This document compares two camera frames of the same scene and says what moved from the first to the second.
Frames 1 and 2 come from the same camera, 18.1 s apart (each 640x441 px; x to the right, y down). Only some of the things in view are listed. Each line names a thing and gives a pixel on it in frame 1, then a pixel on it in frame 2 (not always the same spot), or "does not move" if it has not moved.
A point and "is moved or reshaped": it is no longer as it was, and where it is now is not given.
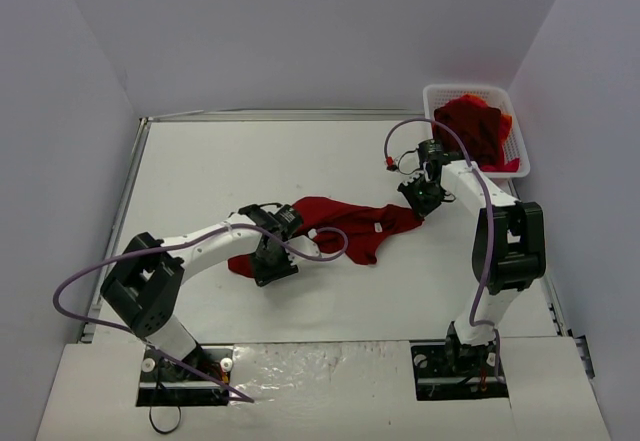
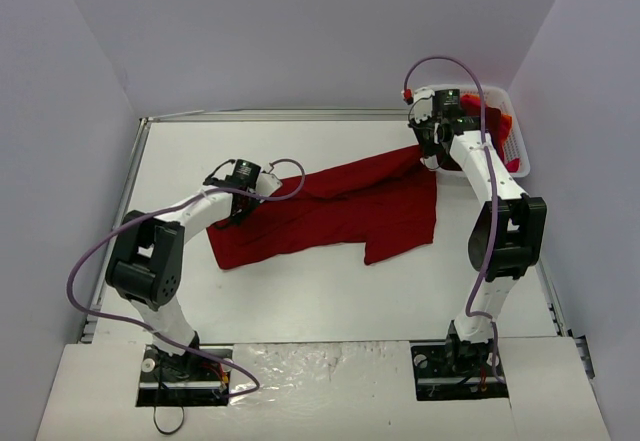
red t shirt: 364,227 is moved or reshaped
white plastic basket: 437,95 does not move
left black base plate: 168,383 does not move
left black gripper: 275,271 to 236,212
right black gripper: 417,193 to 430,146
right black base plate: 444,371 does not move
